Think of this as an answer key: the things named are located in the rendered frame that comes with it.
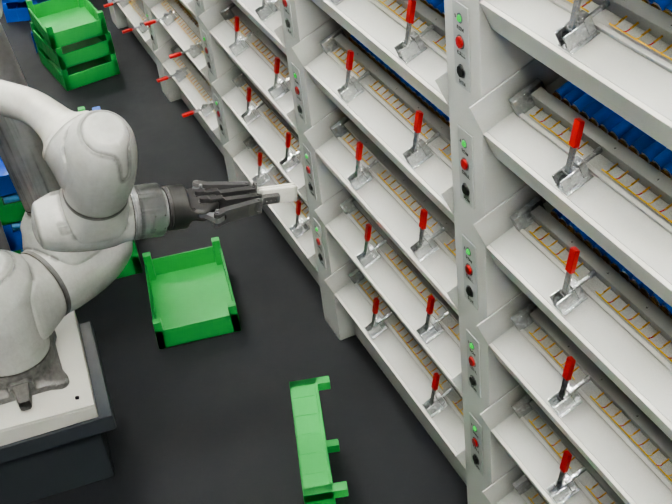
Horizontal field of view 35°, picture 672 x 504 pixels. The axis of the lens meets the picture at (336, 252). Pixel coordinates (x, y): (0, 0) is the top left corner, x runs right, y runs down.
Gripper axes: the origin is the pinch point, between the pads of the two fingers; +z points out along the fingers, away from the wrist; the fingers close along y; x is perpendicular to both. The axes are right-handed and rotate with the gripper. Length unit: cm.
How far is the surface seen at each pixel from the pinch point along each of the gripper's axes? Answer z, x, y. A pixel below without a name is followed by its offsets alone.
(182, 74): 30, -43, -153
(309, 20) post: 17.2, 19.4, -30.4
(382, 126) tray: 18.5, 11.4, 1.0
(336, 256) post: 28, -36, -30
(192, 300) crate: 6, -65, -63
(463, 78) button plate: 11, 35, 35
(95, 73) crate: 14, -61, -201
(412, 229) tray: 23.6, -6.4, 7.6
